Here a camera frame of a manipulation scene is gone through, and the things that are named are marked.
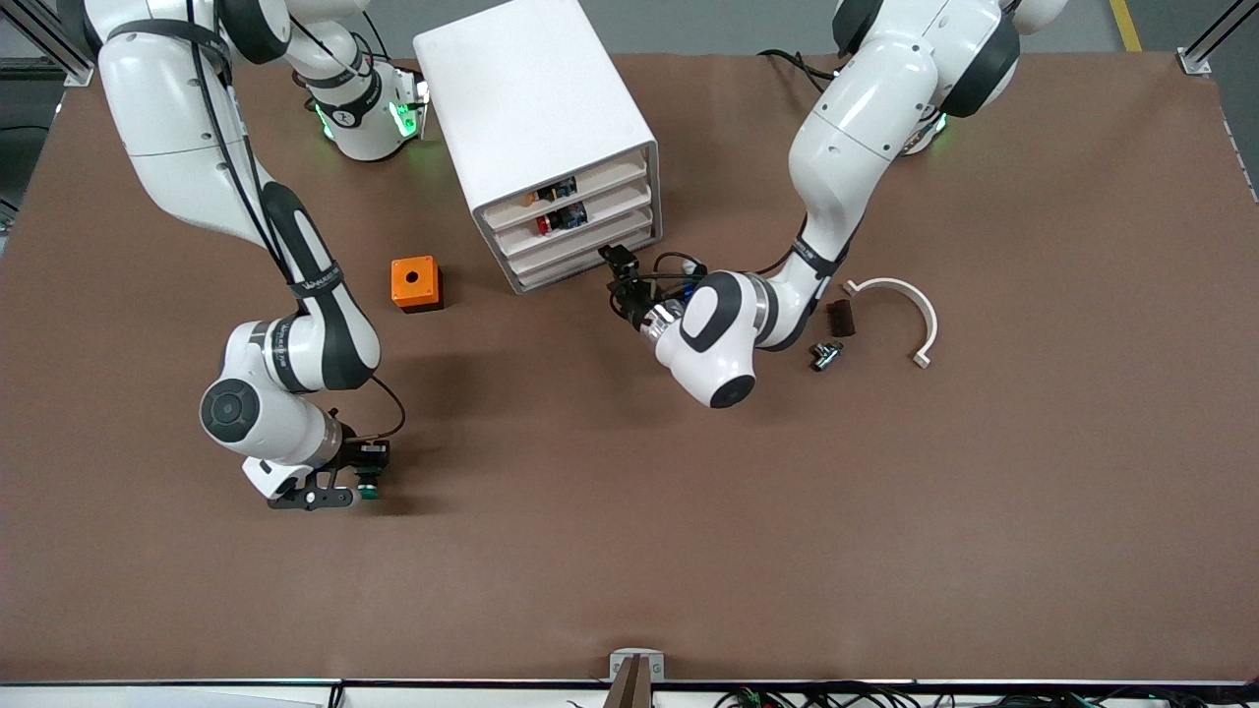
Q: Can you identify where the white curved plastic bracket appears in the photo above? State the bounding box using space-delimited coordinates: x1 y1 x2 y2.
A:
843 277 939 370

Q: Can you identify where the black arm base cable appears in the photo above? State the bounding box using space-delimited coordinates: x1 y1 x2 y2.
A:
757 47 837 88

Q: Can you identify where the white plastic drawer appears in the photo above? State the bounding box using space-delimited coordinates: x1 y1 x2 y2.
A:
510 228 660 294
490 182 652 255
500 206 655 274
482 157 650 233

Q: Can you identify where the orange button enclosure box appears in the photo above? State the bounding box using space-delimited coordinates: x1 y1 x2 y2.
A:
390 256 445 315

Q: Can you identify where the white drawer cabinet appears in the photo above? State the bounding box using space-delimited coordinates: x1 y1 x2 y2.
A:
412 0 663 296

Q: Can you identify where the red push button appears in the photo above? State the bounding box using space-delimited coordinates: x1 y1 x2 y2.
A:
536 202 588 237

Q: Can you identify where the aluminium frame profile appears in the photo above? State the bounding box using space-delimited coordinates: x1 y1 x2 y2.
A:
1177 0 1259 76
0 0 96 88

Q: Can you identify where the black cable bundle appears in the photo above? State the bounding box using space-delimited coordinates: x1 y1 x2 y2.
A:
713 681 1259 708

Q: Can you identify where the brown paper table cover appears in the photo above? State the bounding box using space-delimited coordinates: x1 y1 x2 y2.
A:
0 49 1259 684

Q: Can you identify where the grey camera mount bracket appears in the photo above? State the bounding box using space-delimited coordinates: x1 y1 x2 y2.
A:
605 648 667 708

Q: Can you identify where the arm base connector plate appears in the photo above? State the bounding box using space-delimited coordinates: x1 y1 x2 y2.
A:
391 65 431 139

